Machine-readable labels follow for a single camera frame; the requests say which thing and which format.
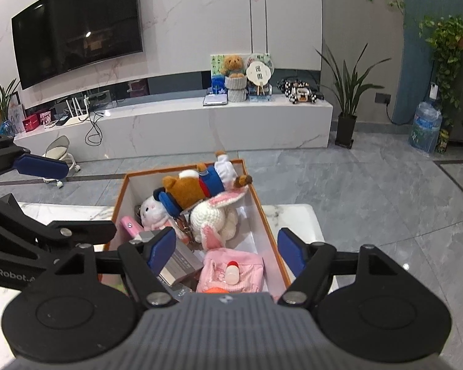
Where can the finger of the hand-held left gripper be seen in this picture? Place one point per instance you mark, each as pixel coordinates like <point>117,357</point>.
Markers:
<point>42,166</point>
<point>85,233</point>

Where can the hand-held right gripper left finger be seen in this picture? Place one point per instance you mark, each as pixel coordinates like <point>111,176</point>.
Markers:
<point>163,248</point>

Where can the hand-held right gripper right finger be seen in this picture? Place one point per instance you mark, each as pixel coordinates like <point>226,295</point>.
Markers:
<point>291,252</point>

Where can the grey box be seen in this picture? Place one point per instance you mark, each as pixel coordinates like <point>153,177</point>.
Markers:
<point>185,262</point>

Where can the orange storage box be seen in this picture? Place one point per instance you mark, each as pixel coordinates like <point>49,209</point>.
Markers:
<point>262,231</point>

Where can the white pink plush toy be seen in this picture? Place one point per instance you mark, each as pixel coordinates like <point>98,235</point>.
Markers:
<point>154,210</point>

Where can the pink printed cloth pouch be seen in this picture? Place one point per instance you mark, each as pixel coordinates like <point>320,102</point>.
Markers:
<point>250,273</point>

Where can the white pink crochet rabbit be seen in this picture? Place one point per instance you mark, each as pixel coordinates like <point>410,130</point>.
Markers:
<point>212,216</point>

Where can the brown bear plush blue headphones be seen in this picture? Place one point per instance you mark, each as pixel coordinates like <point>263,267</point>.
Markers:
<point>185,192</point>

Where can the small white bottle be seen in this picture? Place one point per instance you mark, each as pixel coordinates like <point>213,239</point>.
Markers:
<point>232,273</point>

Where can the white baby seat on wheels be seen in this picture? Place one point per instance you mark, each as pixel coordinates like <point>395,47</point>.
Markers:
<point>60,150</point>

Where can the pink plastic case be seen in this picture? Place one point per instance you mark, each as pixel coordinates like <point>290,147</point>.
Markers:
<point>131,227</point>

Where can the red gift box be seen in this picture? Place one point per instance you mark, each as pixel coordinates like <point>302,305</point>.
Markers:
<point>31,123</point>

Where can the pink card box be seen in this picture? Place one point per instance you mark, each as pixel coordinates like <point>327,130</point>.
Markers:
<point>45,118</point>

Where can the leafy plant in blue vase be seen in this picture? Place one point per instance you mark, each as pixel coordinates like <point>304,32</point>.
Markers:
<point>5,123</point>

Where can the white router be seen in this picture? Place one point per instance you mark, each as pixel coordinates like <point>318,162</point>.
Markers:
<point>77,119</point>

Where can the pink gift box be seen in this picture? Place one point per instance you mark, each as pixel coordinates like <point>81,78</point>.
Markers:
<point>137,88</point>

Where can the white marble tv console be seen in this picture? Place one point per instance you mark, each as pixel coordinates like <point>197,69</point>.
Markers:
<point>216,127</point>

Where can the potted plant black pot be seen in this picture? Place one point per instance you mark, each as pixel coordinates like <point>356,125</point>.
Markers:
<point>346,129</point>

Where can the black curved television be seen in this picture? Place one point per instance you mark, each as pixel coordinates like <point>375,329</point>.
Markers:
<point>77,31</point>

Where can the black white toy vehicle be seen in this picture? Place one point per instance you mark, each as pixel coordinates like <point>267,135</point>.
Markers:
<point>301,92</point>

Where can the teddy bear on shelf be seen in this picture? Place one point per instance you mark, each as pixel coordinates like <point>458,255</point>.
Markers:
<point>235,88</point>

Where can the round white paper fan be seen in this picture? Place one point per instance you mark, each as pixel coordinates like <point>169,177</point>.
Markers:
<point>259,73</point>

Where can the large blue water bottle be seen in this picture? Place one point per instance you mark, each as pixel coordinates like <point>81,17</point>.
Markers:
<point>424,127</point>

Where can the green landscape painting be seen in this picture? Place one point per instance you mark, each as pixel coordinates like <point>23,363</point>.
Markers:
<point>216,69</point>

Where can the round green paper fan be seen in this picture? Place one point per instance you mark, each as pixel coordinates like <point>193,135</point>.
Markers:
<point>264,59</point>

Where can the small brown teddy bear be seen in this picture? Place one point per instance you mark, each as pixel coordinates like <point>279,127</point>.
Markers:
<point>232,65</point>

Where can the climbing green ivy plant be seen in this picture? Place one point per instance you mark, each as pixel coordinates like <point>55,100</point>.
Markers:
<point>445,46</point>

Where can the photo frame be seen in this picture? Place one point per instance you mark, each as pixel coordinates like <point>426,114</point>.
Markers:
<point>16,113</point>

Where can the dark wall socket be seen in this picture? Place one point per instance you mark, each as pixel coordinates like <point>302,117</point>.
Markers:
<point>382,98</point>

